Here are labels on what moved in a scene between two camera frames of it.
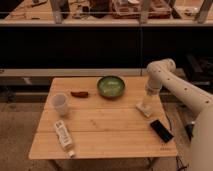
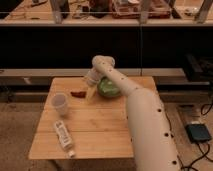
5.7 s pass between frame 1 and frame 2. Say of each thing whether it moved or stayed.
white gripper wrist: moved
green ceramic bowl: stayed
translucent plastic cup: stayed
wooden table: stayed
